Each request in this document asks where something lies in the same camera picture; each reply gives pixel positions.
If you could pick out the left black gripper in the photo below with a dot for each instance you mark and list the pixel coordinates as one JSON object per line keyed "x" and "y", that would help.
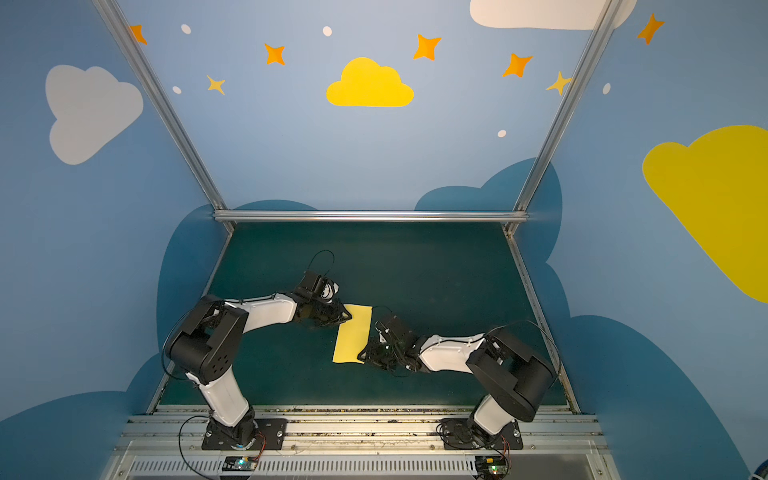
{"x": 327, "y": 309}

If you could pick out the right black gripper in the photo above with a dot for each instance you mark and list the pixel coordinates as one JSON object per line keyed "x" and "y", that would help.
{"x": 379, "y": 347}

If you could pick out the yellow square paper sheet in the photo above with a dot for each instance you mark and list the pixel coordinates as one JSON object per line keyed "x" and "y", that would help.
{"x": 353, "y": 335}

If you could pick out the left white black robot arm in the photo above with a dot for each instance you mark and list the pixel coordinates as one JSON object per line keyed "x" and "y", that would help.
{"x": 205, "y": 346}

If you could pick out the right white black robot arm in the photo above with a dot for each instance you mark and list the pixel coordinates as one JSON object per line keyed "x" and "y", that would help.
{"x": 514, "y": 376}

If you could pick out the right green circuit board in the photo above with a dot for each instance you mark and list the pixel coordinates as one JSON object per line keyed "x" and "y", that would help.
{"x": 491, "y": 468}

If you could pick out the green circuit board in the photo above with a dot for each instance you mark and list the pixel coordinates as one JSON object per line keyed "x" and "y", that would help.
{"x": 240, "y": 464}
{"x": 491, "y": 468}

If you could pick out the left green circuit board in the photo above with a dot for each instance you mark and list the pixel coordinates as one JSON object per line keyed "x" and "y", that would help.
{"x": 240, "y": 464}

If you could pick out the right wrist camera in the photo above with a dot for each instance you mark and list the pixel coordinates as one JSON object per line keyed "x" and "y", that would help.
{"x": 393, "y": 331}

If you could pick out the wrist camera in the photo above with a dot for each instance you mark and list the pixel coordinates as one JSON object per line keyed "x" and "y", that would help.
{"x": 315, "y": 286}
{"x": 393, "y": 331}

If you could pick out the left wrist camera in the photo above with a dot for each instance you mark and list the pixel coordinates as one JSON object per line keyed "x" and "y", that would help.
{"x": 315, "y": 286}

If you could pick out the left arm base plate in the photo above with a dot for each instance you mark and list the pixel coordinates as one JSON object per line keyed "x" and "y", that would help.
{"x": 249, "y": 434}

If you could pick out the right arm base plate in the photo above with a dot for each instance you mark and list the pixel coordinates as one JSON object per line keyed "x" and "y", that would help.
{"x": 462, "y": 434}

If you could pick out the rear aluminium frame crossbar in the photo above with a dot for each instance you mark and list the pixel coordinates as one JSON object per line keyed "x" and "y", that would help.
{"x": 368, "y": 216}

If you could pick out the front aluminium rail bed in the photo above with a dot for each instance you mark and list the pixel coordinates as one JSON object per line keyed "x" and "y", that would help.
{"x": 558, "y": 444}

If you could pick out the white slotted cable duct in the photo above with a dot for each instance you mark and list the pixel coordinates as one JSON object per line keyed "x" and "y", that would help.
{"x": 159, "y": 467}

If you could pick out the left aluminium frame post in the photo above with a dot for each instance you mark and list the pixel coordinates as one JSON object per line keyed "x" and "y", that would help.
{"x": 114, "y": 19}

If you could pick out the aluminium frame post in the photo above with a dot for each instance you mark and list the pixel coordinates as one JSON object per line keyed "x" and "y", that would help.
{"x": 591, "y": 55}
{"x": 114, "y": 19}

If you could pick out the right aluminium frame post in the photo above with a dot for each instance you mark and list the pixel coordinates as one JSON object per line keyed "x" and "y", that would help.
{"x": 591, "y": 55}

